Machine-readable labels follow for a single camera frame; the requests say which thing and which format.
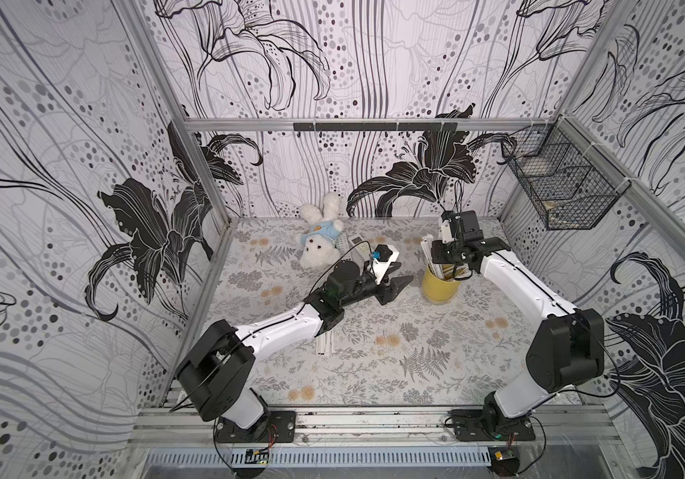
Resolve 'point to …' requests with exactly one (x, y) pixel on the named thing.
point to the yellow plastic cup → (439, 290)
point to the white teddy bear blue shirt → (319, 249)
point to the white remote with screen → (355, 239)
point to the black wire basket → (568, 178)
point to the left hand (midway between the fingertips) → (406, 276)
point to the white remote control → (342, 246)
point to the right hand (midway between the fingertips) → (440, 246)
